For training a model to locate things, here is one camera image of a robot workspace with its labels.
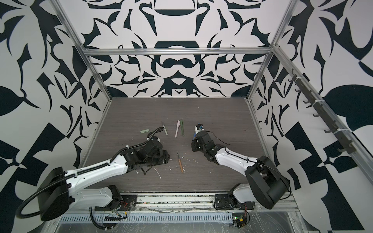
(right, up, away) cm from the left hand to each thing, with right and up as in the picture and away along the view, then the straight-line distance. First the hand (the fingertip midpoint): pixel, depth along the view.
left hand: (168, 155), depth 80 cm
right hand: (+14, +7, +8) cm, 18 cm away
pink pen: (+3, +13, +22) cm, 26 cm away
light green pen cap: (-19, +11, +19) cm, 29 cm away
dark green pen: (+7, +13, +22) cm, 27 cm away
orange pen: (+6, -7, +7) cm, 11 cm away
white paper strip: (-5, -13, +3) cm, 15 cm away
